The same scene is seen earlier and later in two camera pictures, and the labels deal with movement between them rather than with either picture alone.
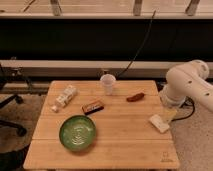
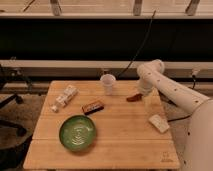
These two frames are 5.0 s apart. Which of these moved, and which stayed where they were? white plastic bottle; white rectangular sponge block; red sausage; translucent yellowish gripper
Moved: translucent yellowish gripper
Stayed: red sausage; white rectangular sponge block; white plastic bottle
